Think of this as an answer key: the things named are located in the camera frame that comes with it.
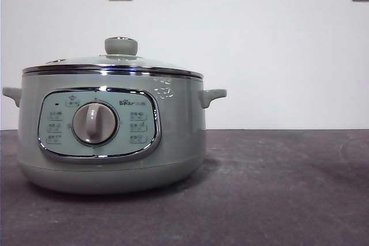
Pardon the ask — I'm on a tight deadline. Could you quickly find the glass lid with green knob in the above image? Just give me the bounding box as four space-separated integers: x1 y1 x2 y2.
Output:
22 36 204 81

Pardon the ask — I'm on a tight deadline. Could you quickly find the pale green electric cooking pot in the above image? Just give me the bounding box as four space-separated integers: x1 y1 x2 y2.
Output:
2 73 228 195

